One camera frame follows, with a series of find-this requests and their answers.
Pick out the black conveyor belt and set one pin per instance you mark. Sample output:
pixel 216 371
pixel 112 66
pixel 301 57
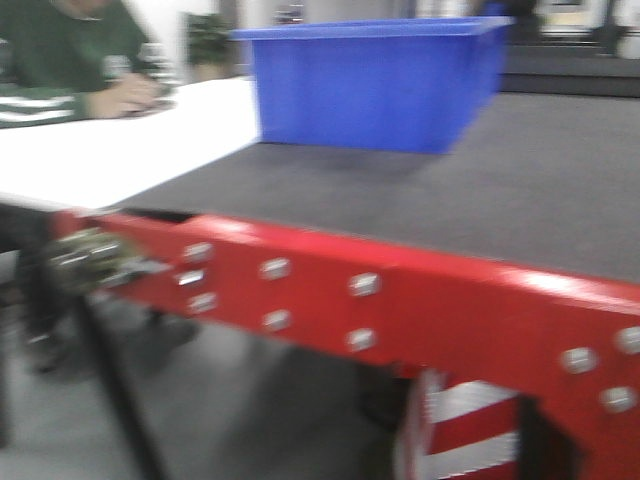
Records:
pixel 543 180

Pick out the blue bin on conveyor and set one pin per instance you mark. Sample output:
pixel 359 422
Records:
pixel 411 85

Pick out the conveyor roller end shaft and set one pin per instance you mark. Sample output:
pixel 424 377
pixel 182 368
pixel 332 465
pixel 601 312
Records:
pixel 90 259

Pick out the red conveyor frame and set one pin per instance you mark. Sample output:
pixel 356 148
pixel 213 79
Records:
pixel 543 333

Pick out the red white striped leg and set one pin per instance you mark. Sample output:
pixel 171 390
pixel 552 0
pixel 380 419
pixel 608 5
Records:
pixel 455 428

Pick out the person in green sweater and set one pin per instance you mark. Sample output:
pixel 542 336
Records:
pixel 53 53

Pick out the potted green plant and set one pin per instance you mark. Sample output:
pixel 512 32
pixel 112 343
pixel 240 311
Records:
pixel 208 39

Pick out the person's hand on table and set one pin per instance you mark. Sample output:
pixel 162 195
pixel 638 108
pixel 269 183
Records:
pixel 131 93

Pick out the white table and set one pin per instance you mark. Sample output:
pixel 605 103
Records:
pixel 97 163

